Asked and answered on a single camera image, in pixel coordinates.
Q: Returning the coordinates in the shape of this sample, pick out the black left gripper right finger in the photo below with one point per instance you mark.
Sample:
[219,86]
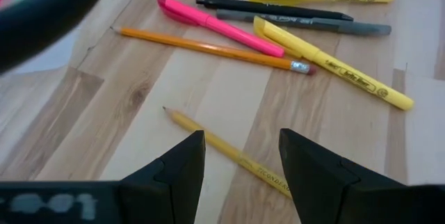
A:
[316,182]

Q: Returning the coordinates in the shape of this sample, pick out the grey pen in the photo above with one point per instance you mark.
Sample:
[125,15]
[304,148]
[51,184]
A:
[347,26]

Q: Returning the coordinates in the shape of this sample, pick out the short black pen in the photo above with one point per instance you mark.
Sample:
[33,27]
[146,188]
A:
[271,8]

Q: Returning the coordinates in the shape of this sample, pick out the yellow pencil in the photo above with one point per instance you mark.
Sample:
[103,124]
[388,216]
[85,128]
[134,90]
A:
[222,145]

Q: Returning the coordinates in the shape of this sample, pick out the orange pencil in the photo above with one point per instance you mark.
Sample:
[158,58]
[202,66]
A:
[208,48]

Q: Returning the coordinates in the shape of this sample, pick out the pink highlighter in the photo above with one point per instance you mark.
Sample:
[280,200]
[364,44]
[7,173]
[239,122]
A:
[226,27]

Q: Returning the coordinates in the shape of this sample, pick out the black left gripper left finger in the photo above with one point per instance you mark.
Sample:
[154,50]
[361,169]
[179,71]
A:
[174,189]

